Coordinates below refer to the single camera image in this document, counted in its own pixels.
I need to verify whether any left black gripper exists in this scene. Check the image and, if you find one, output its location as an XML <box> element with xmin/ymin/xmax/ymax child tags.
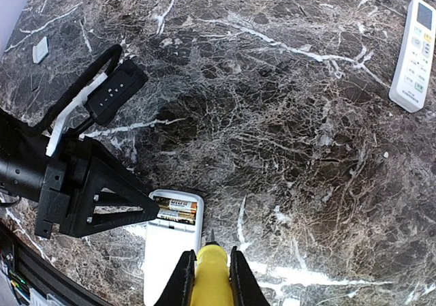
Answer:
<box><xmin>35</xmin><ymin>138</ymin><xmax>159</xmax><ymax>239</ymax></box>

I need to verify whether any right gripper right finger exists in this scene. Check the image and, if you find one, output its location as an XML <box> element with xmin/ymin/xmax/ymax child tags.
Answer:
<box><xmin>230</xmin><ymin>246</ymin><xmax>270</xmax><ymax>306</ymax></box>

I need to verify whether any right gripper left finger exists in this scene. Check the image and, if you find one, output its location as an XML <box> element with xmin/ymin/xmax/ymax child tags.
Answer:
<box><xmin>155</xmin><ymin>250</ymin><xmax>197</xmax><ymax>306</ymax></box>

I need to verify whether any yellow handled screwdriver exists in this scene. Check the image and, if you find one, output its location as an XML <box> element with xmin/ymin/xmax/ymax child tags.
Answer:
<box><xmin>190</xmin><ymin>230</ymin><xmax>234</xmax><ymax>306</ymax></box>

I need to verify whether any gold AAA battery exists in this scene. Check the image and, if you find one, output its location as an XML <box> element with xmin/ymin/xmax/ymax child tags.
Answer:
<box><xmin>157</xmin><ymin>209</ymin><xmax>196</xmax><ymax>225</ymax></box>
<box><xmin>154</xmin><ymin>196</ymin><xmax>198</xmax><ymax>214</ymax></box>

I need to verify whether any large white remote control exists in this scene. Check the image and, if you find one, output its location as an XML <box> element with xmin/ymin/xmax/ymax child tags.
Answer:
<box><xmin>142</xmin><ymin>189</ymin><xmax>204</xmax><ymax>305</ymax></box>

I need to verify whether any white battery cover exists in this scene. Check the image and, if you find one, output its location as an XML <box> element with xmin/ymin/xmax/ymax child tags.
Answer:
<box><xmin>32</xmin><ymin>36</ymin><xmax>49</xmax><ymax>64</ymax></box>

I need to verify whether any small white remote control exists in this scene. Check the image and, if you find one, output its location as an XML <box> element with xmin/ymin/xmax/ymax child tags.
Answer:
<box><xmin>388</xmin><ymin>0</ymin><xmax>435</xmax><ymax>113</ymax></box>

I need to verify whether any black front rail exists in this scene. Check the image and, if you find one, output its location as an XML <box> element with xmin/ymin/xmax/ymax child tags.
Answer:
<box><xmin>0</xmin><ymin>217</ymin><xmax>137</xmax><ymax>306</ymax></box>

